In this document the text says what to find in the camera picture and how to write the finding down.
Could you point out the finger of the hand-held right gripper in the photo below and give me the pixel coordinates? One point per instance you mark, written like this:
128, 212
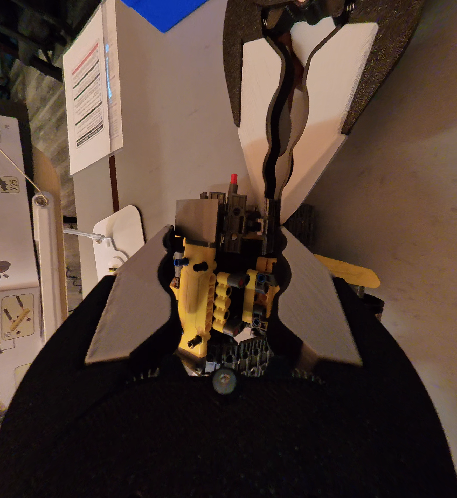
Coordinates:
255, 97
337, 85

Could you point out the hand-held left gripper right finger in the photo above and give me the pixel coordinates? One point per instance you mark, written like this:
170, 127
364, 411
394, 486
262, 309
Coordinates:
318, 307

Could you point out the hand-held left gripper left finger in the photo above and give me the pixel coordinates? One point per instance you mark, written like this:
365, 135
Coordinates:
135, 307

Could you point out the yellow toy brick vehicle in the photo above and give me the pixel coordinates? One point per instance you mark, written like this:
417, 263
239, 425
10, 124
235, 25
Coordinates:
197, 295

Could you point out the white book stand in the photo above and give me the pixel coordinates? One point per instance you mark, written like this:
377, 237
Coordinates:
119, 233

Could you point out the blue plastic bin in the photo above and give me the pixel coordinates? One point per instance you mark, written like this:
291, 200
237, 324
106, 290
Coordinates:
162, 11

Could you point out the open instruction booklet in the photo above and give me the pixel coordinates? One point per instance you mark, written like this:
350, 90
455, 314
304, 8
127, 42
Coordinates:
3, 233

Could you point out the white printed paper sheet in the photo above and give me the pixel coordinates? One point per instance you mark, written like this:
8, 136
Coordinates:
88, 97

